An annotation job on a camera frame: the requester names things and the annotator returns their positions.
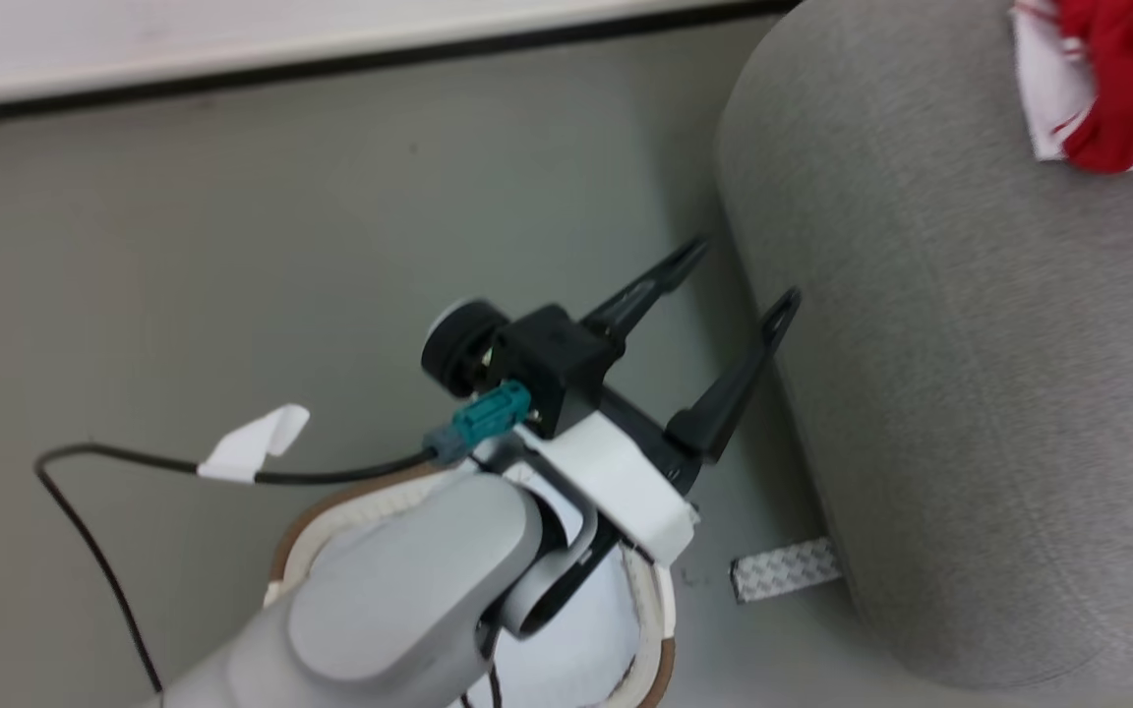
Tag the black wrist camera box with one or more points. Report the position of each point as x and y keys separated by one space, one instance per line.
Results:
x=547 y=359

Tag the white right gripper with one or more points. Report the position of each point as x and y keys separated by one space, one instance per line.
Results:
x=616 y=477

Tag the grey fabric sofa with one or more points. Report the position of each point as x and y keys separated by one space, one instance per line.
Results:
x=970 y=374

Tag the dark wall baseboard strip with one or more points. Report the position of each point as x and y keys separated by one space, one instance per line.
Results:
x=330 y=67

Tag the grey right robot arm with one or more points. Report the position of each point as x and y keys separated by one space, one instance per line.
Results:
x=399 y=600

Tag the woven basket with white liner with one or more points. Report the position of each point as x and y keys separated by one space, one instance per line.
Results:
x=640 y=610

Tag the red and white clothing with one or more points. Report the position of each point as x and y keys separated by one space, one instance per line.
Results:
x=1122 y=88

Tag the patterned silver floor tape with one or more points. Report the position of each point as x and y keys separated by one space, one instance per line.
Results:
x=785 y=570

